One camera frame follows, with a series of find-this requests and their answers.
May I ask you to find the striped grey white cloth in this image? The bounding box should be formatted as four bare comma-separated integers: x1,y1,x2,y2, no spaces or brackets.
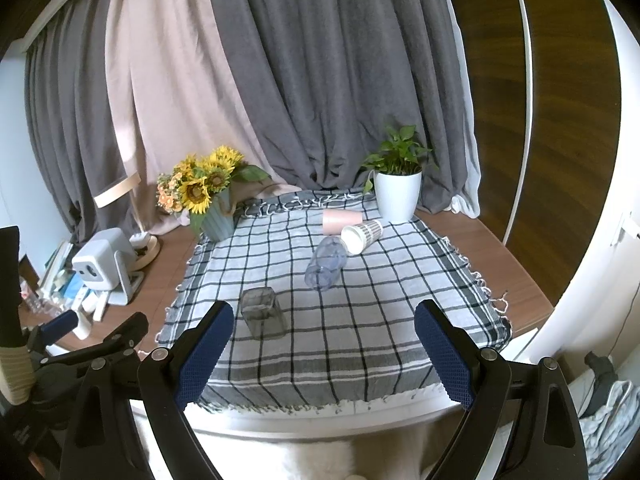
579,379,640,480

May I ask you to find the green plant in white pot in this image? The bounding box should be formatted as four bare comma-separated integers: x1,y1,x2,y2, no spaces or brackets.
360,125,440,223

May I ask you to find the grey square glass cup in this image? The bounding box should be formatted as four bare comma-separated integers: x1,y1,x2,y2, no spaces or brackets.
240,287,288,341

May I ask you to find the pale pink curtain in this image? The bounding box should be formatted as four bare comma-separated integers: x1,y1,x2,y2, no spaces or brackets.
104,0,301,237

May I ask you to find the pink cup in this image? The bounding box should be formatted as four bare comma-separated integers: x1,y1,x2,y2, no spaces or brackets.
322,209,363,235

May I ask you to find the white wall socket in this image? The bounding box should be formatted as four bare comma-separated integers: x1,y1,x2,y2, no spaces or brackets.
611,211,640,247

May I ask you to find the stack of books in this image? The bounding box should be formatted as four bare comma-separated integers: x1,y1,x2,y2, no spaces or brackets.
39,240,81,313

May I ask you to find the beige curtain tieback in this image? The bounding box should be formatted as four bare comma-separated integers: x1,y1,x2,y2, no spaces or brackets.
93,170,140,209

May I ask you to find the striped paper cup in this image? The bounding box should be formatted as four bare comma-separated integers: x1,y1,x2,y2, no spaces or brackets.
340,219,384,255

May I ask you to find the sunflower bouquet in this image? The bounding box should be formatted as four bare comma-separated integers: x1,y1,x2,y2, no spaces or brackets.
156,145,271,231

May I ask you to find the clear bluish plastic cup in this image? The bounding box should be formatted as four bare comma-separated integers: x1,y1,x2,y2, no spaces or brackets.
305,236,348,292

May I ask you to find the brown wooden cabinet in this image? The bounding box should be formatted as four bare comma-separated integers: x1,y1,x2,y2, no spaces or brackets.
452,0,622,311

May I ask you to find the round wooden stand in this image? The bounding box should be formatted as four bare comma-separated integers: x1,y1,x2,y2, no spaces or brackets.
129,232,162,270

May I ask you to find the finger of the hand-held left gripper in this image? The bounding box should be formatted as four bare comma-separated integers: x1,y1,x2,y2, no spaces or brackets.
47,312,151,368
27,310,80,357

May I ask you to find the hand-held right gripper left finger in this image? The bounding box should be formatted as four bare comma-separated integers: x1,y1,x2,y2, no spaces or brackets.
60,300,236,480

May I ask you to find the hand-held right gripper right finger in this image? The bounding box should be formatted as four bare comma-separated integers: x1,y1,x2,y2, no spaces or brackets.
414,299,589,480

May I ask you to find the grey curtain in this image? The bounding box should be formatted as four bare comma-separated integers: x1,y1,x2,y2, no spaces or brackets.
24,0,482,233

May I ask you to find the ribbed blue-green vase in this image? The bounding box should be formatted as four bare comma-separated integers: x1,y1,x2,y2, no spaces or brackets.
190,187,237,242

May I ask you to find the white cube projector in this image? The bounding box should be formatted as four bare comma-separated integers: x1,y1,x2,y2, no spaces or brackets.
71,227,146,306

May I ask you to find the black white checkered cloth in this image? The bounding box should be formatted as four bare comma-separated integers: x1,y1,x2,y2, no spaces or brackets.
155,189,513,413

